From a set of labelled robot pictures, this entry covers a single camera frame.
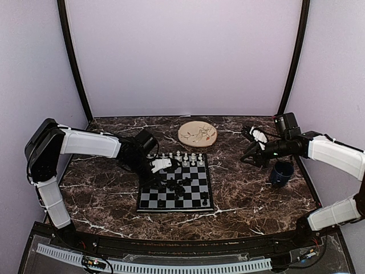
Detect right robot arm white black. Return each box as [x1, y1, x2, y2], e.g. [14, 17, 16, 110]
[240, 112, 364, 248]

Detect left black frame post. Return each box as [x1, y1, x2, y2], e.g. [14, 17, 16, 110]
[57, 0, 94, 123]

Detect black frame post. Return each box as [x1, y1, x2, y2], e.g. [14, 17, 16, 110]
[57, 0, 94, 123]
[277, 0, 311, 115]

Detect pile of black chess pieces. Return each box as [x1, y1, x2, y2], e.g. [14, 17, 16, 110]
[165, 177, 192, 200]

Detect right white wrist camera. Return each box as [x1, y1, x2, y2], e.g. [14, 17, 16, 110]
[249, 127, 268, 151]

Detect beige bird painted plate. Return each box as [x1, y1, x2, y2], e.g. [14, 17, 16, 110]
[178, 121, 218, 148]

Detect dark blue mug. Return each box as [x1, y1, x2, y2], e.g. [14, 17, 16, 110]
[269, 161, 294, 188]

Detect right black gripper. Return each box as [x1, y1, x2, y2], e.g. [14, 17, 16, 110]
[240, 136, 290, 168]

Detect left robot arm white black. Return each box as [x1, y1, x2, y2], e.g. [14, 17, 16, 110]
[25, 118, 172, 249]

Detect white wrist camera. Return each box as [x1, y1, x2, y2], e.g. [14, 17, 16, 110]
[249, 127, 268, 151]
[150, 158, 172, 174]

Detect black chess piece corner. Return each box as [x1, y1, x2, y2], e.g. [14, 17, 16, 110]
[201, 192, 208, 206]

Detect row of white chess pieces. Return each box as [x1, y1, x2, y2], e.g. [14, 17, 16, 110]
[147, 151, 205, 167]

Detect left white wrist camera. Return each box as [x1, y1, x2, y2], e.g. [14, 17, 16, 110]
[150, 158, 172, 174]

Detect white slotted cable duct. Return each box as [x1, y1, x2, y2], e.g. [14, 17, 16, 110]
[35, 244, 273, 273]

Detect right black frame post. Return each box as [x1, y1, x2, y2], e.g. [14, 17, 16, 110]
[277, 0, 311, 115]

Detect black white chess board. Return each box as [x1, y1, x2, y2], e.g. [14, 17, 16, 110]
[136, 152, 214, 213]

